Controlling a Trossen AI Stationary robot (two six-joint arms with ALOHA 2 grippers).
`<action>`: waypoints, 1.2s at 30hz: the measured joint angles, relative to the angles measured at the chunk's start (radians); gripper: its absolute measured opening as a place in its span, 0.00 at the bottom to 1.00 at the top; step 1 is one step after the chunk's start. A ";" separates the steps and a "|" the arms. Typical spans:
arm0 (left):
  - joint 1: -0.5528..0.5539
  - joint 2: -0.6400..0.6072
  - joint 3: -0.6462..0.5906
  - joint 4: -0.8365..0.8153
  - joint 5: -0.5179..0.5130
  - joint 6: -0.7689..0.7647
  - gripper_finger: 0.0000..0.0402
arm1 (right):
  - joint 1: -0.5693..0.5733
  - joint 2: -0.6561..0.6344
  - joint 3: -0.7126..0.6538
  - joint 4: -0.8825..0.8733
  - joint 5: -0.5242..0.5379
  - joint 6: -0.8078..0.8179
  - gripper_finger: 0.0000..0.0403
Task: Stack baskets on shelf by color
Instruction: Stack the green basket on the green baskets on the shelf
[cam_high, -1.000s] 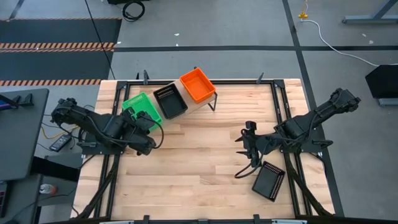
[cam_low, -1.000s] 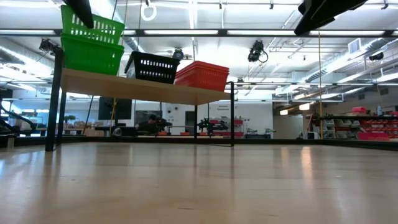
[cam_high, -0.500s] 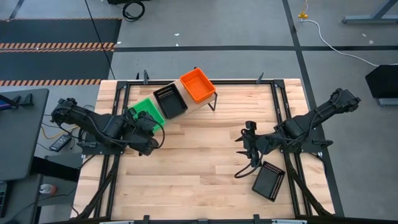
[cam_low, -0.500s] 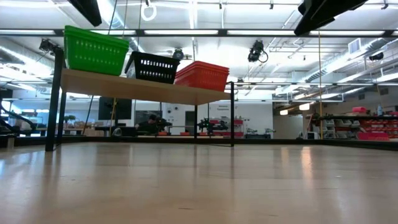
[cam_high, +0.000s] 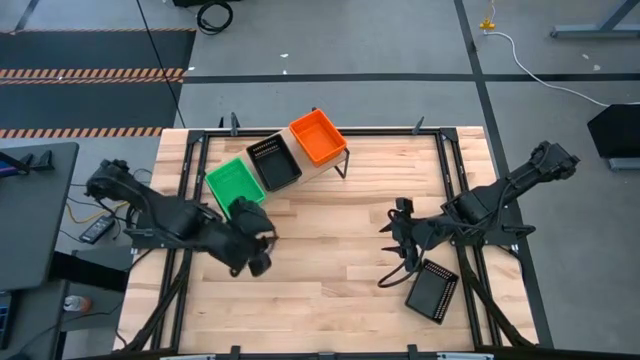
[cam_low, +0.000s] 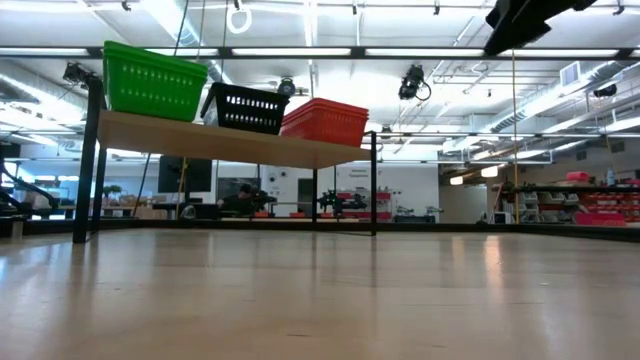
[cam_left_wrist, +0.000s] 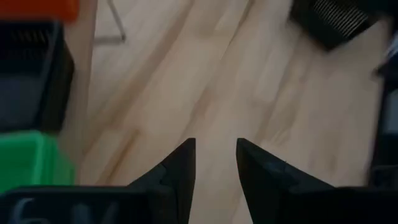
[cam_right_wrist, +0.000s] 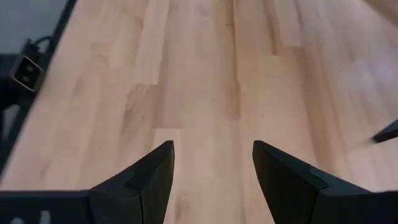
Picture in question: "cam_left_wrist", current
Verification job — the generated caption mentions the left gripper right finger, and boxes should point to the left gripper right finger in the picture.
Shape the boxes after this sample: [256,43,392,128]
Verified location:
[235,138,398,224]

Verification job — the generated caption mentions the orange plastic slotted basket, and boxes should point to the orange plastic slotted basket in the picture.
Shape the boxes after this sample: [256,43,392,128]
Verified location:
[0,0,81,23]

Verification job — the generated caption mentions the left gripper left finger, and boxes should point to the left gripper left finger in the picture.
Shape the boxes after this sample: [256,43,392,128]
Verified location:
[0,138,197,224]

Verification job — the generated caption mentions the green plastic slotted basket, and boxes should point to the green plastic slotted basket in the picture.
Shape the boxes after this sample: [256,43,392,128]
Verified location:
[0,129,76,194]

